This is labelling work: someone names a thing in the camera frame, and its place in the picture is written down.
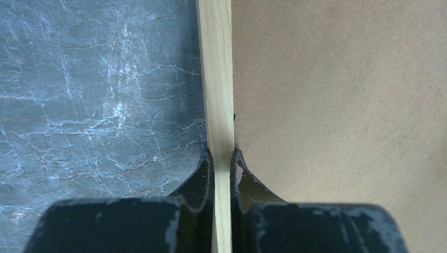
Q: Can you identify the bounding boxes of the wooden picture frame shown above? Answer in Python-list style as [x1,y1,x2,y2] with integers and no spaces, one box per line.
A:
[197,1,235,252]

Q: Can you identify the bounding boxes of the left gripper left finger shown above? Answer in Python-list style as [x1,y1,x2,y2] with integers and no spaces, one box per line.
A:
[24,150,214,252]

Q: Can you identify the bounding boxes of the brown backing board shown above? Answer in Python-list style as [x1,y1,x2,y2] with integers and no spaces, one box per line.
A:
[232,1,446,252]

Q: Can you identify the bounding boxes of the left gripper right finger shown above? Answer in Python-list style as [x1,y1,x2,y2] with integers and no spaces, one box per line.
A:
[230,149,407,252]

